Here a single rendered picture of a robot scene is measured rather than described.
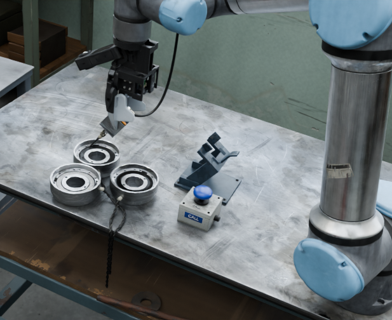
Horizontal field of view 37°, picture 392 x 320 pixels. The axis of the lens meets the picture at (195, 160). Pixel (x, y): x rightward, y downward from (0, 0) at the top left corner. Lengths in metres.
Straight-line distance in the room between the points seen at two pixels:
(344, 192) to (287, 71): 1.96
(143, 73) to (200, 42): 1.76
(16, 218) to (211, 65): 1.61
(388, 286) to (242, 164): 0.48
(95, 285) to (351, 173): 0.76
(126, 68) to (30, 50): 1.64
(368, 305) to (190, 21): 0.60
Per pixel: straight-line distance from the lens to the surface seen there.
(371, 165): 0.89
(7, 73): 2.01
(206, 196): 1.21
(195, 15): 1.06
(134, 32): 1.15
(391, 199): 1.06
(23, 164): 1.38
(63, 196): 1.24
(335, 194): 0.91
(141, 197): 1.25
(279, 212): 1.32
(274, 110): 2.94
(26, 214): 1.63
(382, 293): 1.17
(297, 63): 2.81
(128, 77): 1.19
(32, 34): 2.78
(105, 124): 1.30
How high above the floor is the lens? 1.62
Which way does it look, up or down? 35 degrees down
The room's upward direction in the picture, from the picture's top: 9 degrees clockwise
